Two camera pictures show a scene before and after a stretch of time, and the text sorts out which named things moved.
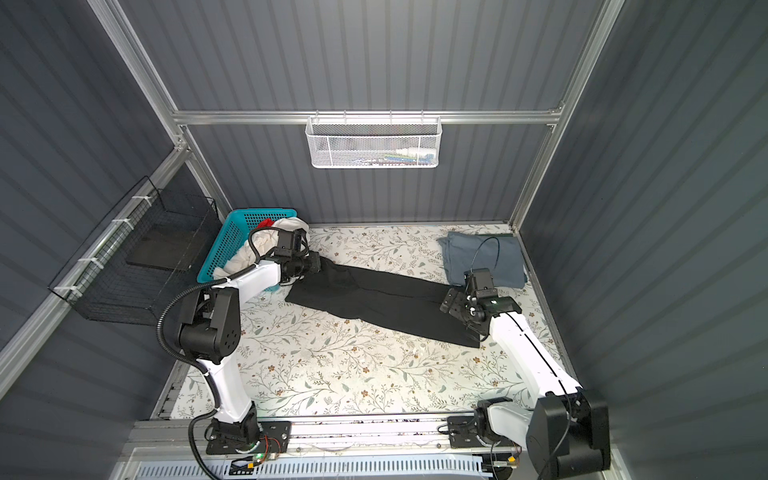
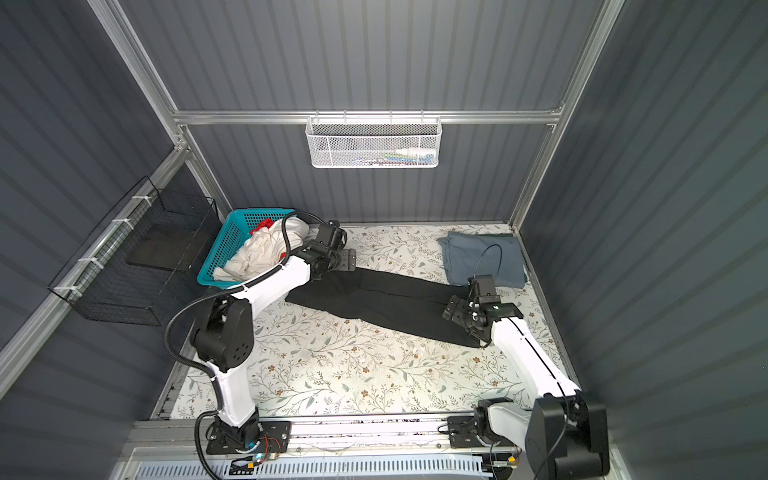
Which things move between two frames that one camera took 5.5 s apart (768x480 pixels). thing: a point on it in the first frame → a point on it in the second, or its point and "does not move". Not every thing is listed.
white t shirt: [255, 245] does not move
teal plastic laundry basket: [240, 223] does not move
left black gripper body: [306, 265] → [333, 263]
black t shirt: [402, 305] does not move
